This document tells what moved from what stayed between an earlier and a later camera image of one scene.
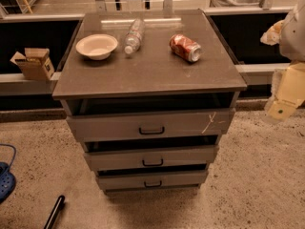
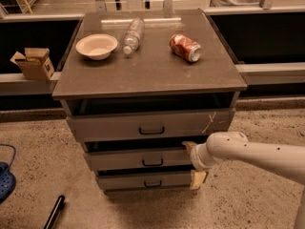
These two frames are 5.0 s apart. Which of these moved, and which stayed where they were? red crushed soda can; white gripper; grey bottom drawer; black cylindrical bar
Moved: white gripper
Stayed: black cylindrical bar; grey bottom drawer; red crushed soda can
